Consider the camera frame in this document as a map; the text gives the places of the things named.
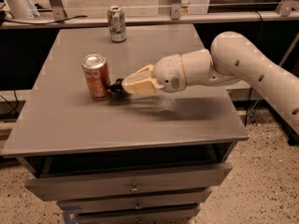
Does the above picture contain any black rxbar chocolate bar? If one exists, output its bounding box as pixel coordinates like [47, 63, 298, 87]
[107, 78, 126, 93]

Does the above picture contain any left metal bracket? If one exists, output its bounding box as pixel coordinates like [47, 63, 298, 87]
[49, 0, 67, 21]

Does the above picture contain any bottom grey drawer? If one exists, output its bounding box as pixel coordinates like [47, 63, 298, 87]
[76, 204, 200, 224]

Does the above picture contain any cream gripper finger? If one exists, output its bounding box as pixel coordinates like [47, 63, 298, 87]
[121, 77, 164, 95]
[125, 64, 154, 82]

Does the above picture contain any top grey drawer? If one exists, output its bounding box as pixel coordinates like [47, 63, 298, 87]
[25, 163, 232, 201]

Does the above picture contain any grey drawer cabinet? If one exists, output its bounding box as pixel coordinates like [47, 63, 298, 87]
[0, 23, 249, 224]

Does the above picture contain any green white soda can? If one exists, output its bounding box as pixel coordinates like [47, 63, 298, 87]
[107, 6, 126, 42]

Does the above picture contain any grey metal rail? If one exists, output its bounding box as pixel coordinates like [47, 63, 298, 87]
[0, 11, 299, 29]

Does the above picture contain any metal bracket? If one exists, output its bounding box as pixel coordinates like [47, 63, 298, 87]
[171, 0, 181, 20]
[49, 0, 67, 21]
[276, 0, 295, 17]

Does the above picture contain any centre metal bracket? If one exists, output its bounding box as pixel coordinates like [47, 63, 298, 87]
[171, 0, 181, 20]

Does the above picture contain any right metal bracket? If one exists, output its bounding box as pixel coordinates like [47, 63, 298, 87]
[276, 0, 295, 17]

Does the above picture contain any grey drawer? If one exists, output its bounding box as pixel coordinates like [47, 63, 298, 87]
[76, 204, 200, 224]
[25, 163, 232, 201]
[57, 188, 211, 214]

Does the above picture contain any white pipe top left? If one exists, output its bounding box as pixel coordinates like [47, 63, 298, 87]
[5, 0, 40, 19]

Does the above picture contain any black cable lower left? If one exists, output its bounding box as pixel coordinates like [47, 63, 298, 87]
[0, 90, 21, 117]

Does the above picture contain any black cable on rail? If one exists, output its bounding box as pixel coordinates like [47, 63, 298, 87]
[0, 10, 89, 25]

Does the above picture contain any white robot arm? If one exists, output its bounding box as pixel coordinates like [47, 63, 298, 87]
[121, 32, 299, 133]

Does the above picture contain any orange soda can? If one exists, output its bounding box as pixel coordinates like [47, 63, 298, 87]
[81, 53, 110, 100]

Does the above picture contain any middle grey drawer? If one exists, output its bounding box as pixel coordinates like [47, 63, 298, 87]
[57, 188, 211, 214]

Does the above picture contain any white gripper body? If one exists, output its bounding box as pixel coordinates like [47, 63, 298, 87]
[154, 54, 187, 93]

